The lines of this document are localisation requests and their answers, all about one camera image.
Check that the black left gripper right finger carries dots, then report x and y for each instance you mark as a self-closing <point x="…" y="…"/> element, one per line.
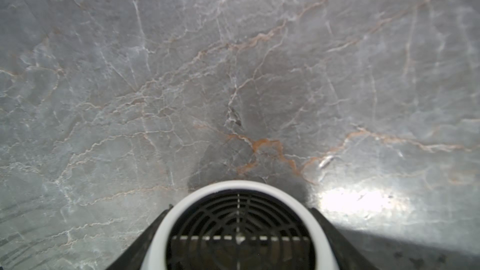
<point x="347" y="256"/>

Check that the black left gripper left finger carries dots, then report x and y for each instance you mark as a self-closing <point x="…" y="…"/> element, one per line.
<point x="133" y="257"/>

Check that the white hair dryer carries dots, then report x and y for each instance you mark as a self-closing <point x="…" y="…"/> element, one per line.
<point x="239" y="225"/>

